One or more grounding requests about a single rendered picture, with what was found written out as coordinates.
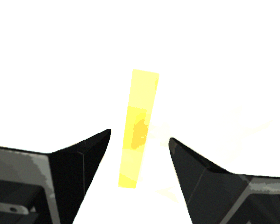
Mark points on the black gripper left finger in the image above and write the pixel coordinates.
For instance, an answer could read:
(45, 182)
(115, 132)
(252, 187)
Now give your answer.
(66, 174)

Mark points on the yellow bar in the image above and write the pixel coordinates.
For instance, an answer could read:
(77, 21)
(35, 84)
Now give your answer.
(140, 104)

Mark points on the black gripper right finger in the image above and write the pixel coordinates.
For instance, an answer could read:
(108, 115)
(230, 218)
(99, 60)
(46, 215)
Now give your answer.
(213, 194)

